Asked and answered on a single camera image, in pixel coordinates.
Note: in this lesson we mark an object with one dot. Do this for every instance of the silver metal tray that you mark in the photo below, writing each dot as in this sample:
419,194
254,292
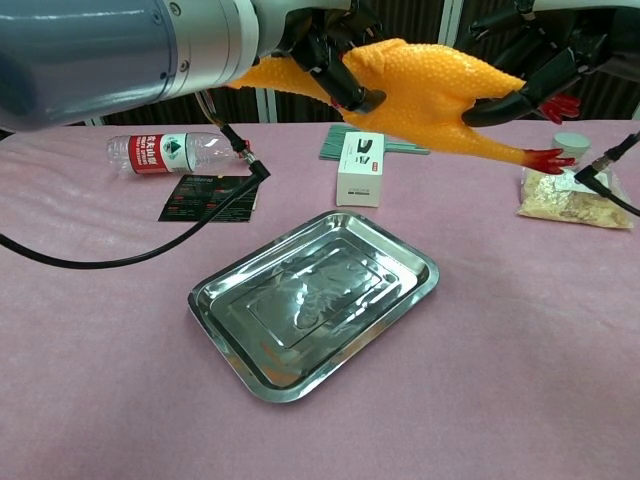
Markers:
300,310

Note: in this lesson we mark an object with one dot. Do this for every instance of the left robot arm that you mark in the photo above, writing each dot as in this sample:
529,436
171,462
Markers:
100,50

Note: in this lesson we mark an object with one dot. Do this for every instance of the yellow rubber chicken toy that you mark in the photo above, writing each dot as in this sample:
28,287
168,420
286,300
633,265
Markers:
425,85

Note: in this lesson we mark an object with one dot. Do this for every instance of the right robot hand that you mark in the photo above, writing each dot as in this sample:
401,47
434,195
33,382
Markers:
565,55

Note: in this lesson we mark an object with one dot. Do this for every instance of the clear water bottle red label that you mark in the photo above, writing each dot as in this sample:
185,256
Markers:
150,154

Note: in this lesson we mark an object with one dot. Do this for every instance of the small white lidded jar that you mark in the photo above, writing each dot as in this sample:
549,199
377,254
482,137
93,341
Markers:
575,142

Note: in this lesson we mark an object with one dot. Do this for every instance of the clear bag of dried food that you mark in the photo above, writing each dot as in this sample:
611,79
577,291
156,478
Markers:
550,200

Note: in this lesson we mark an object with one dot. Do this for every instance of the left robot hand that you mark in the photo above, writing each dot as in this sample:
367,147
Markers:
325,60

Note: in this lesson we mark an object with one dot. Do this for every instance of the green plastic comb brush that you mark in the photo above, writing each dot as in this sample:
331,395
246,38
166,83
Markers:
332,142

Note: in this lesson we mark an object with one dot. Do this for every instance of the pink tablecloth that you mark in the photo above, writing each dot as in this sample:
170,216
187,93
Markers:
100,350

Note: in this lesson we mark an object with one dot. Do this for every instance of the white rectangular carton box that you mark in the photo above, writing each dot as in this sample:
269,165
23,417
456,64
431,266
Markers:
357,185

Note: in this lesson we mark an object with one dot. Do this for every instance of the white screen frame post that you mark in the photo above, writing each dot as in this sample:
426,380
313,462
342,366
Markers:
450,20
267,107
636,114

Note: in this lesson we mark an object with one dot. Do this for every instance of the black printed leaflet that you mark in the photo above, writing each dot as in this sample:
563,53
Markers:
200,200

